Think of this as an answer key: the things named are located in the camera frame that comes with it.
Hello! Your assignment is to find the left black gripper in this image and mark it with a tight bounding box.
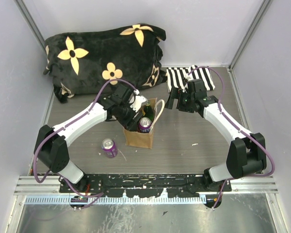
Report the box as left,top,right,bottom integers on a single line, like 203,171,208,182
117,101,144,132

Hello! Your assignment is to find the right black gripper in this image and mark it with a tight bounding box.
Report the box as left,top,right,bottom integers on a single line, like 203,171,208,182
165,87,195,114

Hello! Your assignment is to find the brown canvas tote bag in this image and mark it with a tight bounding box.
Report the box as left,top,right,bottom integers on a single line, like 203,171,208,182
124,99,165,149

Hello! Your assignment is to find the purple Fanta can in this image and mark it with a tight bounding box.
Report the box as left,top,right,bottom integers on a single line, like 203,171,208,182
139,117,152,133

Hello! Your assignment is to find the green glass bottle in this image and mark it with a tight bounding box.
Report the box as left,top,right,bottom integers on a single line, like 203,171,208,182
142,101,155,122

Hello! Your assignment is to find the purple soda can front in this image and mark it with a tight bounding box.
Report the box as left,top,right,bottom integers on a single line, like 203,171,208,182
101,138,118,158

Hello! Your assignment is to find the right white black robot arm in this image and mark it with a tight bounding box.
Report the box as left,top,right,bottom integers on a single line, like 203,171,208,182
167,80,267,191

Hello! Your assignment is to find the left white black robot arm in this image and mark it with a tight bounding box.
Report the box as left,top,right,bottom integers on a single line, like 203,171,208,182
34,84,147,192

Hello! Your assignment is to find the black white striped cloth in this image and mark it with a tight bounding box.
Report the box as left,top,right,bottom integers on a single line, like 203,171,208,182
166,65,215,93

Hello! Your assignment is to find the black floral plush blanket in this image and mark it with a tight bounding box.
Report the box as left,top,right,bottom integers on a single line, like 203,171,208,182
43,23,167,103

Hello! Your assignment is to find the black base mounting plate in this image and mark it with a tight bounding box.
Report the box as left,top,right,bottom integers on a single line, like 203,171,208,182
59,174,231,198

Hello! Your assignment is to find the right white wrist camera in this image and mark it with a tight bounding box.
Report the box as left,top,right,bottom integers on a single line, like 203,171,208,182
183,74,191,92

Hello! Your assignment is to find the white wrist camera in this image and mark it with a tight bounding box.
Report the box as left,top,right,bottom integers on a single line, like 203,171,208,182
129,90,148,113
183,74,191,92

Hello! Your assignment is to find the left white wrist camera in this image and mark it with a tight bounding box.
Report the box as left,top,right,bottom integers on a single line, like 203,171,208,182
129,90,148,113

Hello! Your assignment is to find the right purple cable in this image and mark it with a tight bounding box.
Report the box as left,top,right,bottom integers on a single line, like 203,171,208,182
188,66,275,209

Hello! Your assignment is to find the slotted cable duct rail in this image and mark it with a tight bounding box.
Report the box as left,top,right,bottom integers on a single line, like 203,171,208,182
24,195,206,205

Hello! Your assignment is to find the right aluminium frame post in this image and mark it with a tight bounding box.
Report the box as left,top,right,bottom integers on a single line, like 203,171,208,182
227,0,275,71

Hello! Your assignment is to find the aluminium frame post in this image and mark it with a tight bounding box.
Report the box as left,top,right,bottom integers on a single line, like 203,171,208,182
14,0,45,49
227,0,275,71

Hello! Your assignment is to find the left aluminium frame post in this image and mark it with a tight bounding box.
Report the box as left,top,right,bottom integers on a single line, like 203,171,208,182
14,0,45,49

